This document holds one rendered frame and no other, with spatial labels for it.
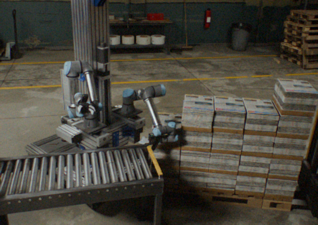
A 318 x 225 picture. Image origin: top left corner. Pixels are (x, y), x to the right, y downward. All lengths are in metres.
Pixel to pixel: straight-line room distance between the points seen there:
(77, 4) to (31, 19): 6.27
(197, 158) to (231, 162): 0.34
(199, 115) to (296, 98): 0.86
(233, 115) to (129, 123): 1.10
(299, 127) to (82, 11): 2.24
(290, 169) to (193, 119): 1.07
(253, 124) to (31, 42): 7.41
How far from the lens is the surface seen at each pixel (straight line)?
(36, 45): 9.54
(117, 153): 2.79
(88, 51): 3.16
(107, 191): 2.43
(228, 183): 3.45
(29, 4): 9.38
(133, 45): 8.89
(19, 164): 2.80
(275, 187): 3.55
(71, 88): 3.00
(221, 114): 3.06
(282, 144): 3.28
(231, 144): 3.21
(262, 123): 3.15
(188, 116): 3.05
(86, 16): 3.11
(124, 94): 3.39
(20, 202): 2.46
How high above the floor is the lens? 2.26
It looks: 23 degrees down
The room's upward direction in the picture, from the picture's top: 2 degrees clockwise
